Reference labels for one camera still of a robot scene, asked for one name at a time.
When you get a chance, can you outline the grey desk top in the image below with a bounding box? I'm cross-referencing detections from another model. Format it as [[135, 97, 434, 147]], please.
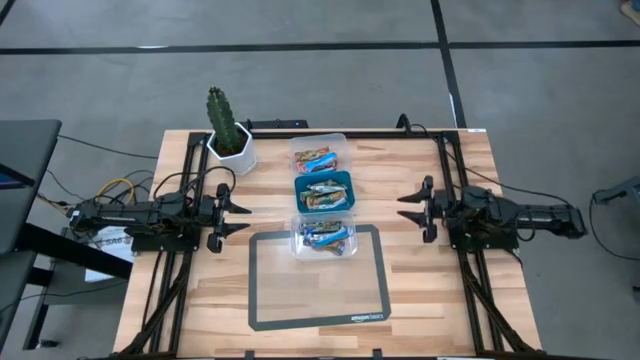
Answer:
[[0, 118, 63, 256], [0, 249, 39, 346]]

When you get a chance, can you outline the grey stand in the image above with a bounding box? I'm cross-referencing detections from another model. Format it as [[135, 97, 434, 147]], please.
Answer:
[[592, 174, 640, 206]]

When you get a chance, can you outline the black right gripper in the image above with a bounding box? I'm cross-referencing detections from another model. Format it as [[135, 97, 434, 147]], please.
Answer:
[[396, 174, 451, 245]]

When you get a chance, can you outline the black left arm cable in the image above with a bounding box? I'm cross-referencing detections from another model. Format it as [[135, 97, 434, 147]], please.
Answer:
[[152, 165, 236, 201]]

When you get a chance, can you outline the person's foot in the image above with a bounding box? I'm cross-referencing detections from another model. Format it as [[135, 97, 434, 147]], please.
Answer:
[[619, 0, 640, 26]]

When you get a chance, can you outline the black cable loop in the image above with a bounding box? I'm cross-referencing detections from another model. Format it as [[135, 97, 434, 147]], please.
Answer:
[[588, 199, 640, 262]]

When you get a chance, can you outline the teal plastic bin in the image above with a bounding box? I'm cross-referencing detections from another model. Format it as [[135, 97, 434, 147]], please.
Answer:
[[293, 170, 357, 216]]

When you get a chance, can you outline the black power cable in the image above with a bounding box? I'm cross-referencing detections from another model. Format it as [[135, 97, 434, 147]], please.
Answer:
[[414, 124, 574, 206]]

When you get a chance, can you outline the clear plastic bin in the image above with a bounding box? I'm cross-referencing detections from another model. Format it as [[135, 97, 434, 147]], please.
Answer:
[[288, 132, 352, 177], [289, 212, 359, 262]]

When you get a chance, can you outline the white paper sheet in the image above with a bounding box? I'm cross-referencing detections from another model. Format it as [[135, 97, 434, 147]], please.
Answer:
[[83, 225, 137, 284]]

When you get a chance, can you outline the translucent black-bordered baking mat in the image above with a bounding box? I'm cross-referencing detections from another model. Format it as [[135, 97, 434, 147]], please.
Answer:
[[247, 223, 393, 333]]

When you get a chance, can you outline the black floor cable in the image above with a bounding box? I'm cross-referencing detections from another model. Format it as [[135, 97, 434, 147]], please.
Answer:
[[57, 134, 160, 161]]

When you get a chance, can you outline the yellow cable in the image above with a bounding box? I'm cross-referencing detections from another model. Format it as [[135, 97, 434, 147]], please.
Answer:
[[95, 177, 137, 204]]

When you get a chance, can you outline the black aluminium table frame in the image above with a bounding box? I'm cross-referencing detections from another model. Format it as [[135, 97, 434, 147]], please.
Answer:
[[112, 128, 541, 360]]

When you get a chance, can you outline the green cactus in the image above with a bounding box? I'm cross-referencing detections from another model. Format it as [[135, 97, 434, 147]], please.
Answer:
[[206, 85, 241, 154]]

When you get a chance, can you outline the black desk leg beam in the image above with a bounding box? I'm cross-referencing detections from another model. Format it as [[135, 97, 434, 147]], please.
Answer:
[[22, 222, 134, 351]]

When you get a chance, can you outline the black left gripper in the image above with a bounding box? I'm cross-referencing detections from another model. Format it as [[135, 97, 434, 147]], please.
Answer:
[[200, 182, 253, 254]]

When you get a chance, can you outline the white hexagonal plant pot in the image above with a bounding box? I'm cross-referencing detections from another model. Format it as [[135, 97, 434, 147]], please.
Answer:
[[206, 121, 258, 177]]

